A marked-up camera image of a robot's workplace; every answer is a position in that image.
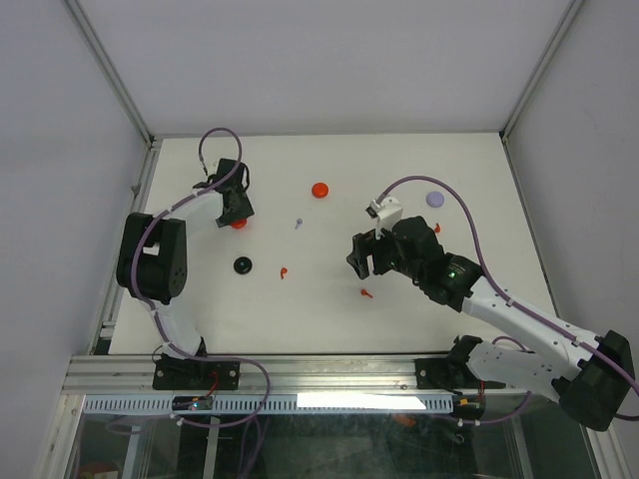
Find black earbud charging case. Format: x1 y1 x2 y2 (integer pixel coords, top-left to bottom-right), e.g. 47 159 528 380
233 255 254 275

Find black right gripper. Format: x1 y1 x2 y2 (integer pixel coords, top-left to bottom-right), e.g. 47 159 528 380
346 226 424 282

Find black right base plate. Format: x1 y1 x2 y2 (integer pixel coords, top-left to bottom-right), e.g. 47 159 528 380
413 357 480 394

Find grey slotted cable tray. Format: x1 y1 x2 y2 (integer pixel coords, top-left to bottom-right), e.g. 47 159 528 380
83 392 453 416

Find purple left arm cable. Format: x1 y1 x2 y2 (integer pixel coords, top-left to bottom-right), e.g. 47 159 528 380
132 127 274 428

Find aluminium frame post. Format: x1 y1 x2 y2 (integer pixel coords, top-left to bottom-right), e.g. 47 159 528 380
62 0 155 147
499 0 587 144

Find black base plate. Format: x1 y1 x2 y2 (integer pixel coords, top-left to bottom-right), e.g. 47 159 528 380
152 354 241 391
413 357 480 394

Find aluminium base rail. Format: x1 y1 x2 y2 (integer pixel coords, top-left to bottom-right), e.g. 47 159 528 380
64 351 598 398

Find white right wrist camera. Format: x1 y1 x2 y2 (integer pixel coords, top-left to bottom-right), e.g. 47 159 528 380
365 197 403 240

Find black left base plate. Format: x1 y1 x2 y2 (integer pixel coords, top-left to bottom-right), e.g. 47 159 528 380
152 354 241 391

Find aluminium frame post right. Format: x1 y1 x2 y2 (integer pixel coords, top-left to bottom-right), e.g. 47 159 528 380
499 0 587 144

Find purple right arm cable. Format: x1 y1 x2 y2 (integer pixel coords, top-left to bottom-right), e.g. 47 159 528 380
376 175 639 428

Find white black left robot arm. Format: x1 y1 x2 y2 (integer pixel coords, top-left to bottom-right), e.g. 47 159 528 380
116 159 255 388

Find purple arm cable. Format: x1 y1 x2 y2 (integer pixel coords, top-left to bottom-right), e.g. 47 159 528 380
132 127 274 428
376 175 639 428

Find aluminium frame post left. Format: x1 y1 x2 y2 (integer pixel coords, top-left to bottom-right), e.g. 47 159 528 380
62 0 155 147

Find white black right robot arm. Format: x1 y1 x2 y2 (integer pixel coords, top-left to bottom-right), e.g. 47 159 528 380
346 217 635 431

